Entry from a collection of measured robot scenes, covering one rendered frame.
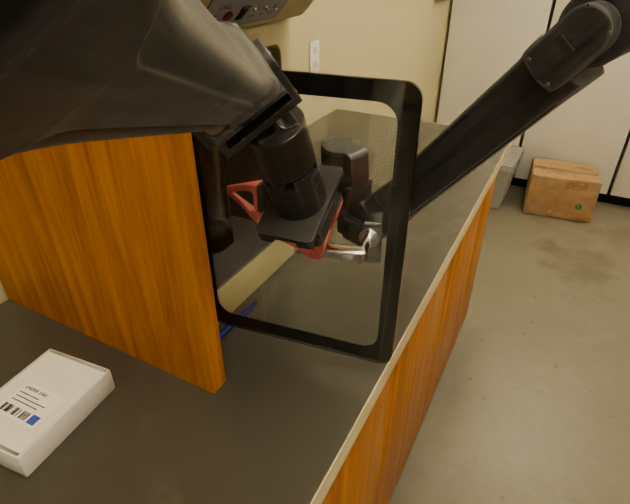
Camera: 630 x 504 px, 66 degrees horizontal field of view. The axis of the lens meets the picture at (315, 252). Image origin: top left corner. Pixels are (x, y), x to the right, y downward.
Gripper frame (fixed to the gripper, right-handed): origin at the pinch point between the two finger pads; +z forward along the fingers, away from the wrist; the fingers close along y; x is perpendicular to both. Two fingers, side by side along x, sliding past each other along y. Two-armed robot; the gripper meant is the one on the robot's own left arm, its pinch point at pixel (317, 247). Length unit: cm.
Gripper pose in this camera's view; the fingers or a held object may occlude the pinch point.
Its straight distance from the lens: 58.3
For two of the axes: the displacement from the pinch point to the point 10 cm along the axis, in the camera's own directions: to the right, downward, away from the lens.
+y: -3.5, 8.1, -4.7
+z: 2.0, 5.5, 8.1
